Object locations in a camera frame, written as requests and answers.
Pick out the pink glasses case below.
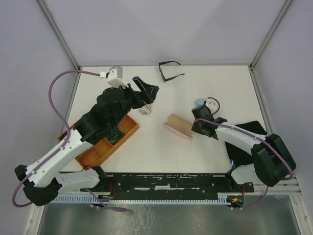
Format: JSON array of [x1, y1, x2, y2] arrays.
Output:
[[164, 114, 194, 138]]

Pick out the rolled dark green tie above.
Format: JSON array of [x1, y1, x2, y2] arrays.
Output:
[[106, 127, 124, 145]]

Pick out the white slotted cable duct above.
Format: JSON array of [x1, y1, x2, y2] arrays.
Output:
[[52, 192, 233, 204]]

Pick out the aluminium front rail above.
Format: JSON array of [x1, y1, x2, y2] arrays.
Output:
[[252, 176, 301, 195]]

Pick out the black frame eyeglasses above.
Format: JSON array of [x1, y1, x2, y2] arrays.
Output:
[[158, 61, 185, 83]]

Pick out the light blue cleaning cloth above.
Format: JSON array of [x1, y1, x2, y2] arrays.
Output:
[[194, 98, 206, 107]]

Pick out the aluminium frame post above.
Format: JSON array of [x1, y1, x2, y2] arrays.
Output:
[[35, 0, 80, 69], [249, 0, 294, 70]]

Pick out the left aluminium frame post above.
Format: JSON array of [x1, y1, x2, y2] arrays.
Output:
[[35, 0, 80, 69]]

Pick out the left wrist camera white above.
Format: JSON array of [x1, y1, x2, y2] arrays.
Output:
[[100, 66, 128, 89]]

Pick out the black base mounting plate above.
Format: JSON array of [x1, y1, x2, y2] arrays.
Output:
[[90, 172, 254, 201]]

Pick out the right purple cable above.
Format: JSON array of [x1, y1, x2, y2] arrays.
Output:
[[194, 96, 295, 210]]

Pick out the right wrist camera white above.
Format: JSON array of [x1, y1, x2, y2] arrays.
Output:
[[206, 97, 218, 109]]

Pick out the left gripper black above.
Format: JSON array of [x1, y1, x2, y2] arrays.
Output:
[[112, 76, 159, 127]]

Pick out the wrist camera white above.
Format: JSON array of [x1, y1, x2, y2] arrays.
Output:
[[100, 66, 128, 89], [206, 97, 218, 109]]

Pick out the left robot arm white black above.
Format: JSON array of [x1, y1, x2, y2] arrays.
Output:
[[14, 76, 159, 206]]

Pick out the purple cable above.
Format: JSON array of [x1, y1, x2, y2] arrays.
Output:
[[194, 96, 295, 210], [12, 70, 128, 212]]

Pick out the orange wooden divided tray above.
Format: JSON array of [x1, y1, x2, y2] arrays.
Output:
[[57, 115, 140, 168]]

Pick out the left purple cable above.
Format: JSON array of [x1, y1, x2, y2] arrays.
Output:
[[12, 70, 128, 212]]

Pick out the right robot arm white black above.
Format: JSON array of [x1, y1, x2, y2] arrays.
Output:
[[192, 104, 296, 191]]

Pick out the right aluminium frame post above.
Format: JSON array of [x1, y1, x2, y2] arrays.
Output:
[[249, 0, 294, 70]]

